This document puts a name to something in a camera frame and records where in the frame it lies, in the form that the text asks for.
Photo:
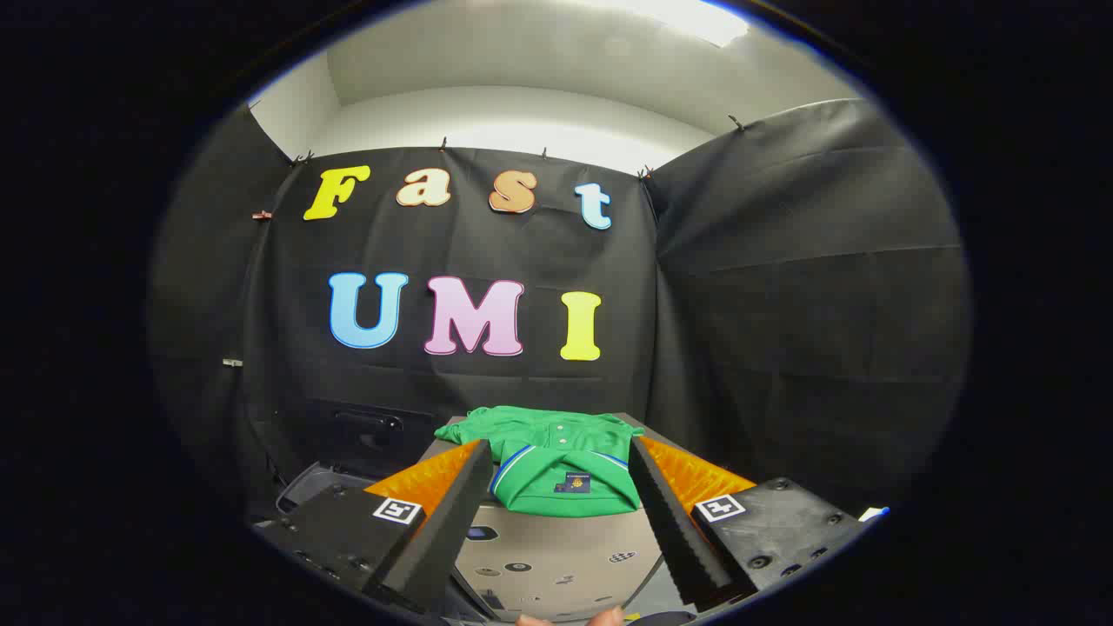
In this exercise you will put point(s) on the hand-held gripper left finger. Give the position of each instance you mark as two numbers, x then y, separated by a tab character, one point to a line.
452	522

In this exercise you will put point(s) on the green polo shirt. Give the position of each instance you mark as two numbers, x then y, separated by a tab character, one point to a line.
548	482

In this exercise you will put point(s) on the black backdrop cloth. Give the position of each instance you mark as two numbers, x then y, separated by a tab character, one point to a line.
783	304

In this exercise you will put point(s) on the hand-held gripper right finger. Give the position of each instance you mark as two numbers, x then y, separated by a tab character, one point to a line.
674	522

